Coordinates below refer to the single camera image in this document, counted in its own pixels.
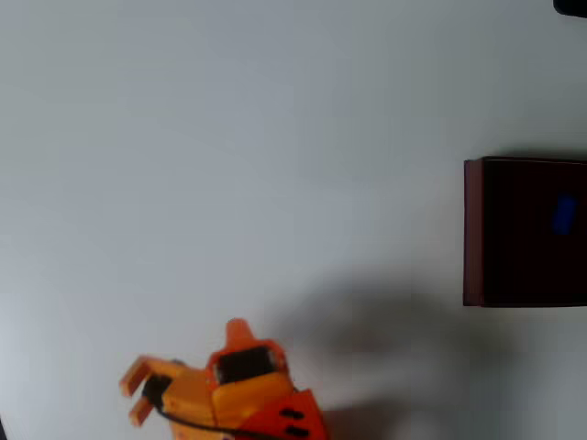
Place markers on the orange gripper with servo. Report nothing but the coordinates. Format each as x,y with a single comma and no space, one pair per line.
249,387

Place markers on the small blue block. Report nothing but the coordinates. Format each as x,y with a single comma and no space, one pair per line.
564,215

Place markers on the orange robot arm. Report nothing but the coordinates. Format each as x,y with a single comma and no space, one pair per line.
312,408

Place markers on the dark red box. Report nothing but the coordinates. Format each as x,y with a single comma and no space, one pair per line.
513,256

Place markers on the black object at corner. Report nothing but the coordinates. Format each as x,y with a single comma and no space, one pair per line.
573,7

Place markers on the light orange pronged camera mount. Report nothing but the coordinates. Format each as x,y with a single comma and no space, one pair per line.
188,389

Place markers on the small black camera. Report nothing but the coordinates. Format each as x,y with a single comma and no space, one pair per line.
156,389

